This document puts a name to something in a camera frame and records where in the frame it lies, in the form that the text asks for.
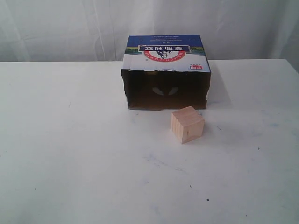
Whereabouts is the yellow tennis ball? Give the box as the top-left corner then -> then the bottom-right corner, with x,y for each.
145,71 -> 158,75

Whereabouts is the blue white cardboard box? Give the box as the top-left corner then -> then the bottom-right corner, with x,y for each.
121,35 -> 212,110

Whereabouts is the light wooden cube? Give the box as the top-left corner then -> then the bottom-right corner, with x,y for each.
171,106 -> 205,144

